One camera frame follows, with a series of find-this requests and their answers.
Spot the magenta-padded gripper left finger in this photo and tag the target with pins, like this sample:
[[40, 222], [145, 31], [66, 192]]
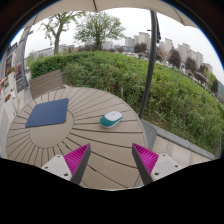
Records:
[[76, 159]]

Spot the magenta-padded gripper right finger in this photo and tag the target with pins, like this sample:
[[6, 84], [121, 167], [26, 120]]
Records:
[[146, 159]]

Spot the white and teal computer mouse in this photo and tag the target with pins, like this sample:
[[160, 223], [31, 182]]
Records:
[[111, 119]]

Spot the blue rectangular mouse pad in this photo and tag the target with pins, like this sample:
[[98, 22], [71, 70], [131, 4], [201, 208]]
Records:
[[48, 112]]

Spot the green hedge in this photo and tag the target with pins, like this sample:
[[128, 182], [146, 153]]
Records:
[[140, 83]]

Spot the slatted outdoor chair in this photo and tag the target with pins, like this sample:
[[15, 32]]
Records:
[[46, 82]]

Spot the dark curved parasol pole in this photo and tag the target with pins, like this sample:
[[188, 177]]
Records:
[[151, 66]]

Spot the white planter box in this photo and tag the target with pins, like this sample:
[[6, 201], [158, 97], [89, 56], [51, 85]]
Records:
[[11, 85]]

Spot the group of apartment buildings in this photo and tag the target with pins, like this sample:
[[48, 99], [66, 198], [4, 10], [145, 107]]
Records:
[[185, 51]]

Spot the dark banner stand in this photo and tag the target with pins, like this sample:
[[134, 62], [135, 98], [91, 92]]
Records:
[[22, 56]]

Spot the sparse-leaved tree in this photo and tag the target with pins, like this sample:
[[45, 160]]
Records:
[[57, 31]]

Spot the round green tree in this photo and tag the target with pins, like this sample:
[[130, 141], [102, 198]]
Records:
[[98, 28]]

